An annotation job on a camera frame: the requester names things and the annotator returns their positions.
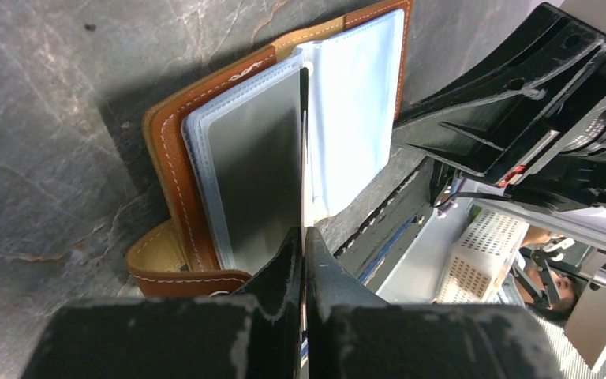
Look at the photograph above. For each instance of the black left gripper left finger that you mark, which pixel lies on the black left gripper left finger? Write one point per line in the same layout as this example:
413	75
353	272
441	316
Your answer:
253	332

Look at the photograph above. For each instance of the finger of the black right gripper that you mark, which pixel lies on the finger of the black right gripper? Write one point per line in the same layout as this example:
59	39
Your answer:
491	136
536	67

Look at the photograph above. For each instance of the seated person in background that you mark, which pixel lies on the seated person in background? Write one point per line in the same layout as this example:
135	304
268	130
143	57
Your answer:
564	285

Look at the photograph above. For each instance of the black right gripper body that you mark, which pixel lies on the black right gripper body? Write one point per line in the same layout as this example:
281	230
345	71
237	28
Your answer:
564	195

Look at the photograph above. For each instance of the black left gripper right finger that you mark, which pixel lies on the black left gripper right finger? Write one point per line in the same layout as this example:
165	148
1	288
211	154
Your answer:
353	333

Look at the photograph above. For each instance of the white perforated basket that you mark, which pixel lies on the white perforated basket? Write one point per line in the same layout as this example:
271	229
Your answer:
481	258

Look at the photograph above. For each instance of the brown leather card holder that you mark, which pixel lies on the brown leather card holder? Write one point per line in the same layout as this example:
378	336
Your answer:
351	70

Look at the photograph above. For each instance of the grey card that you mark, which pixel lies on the grey card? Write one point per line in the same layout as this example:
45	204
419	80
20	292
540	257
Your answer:
255	152

